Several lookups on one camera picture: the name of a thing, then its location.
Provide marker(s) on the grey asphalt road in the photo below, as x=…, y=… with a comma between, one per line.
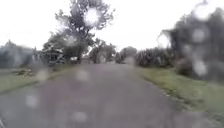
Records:
x=100, y=100

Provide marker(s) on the cluster of trees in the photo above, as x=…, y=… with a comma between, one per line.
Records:
x=101, y=53

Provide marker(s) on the large dark roadside tree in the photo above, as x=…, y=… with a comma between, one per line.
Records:
x=206, y=50

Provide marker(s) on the grass verge with fence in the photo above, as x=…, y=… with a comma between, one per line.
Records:
x=13, y=81

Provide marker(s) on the row of bushes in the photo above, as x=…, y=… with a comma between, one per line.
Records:
x=155, y=56

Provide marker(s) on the bushes beside grass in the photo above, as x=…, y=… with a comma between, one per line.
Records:
x=15, y=56

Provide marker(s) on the grass verge with bushes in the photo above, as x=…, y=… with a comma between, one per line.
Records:
x=186, y=86

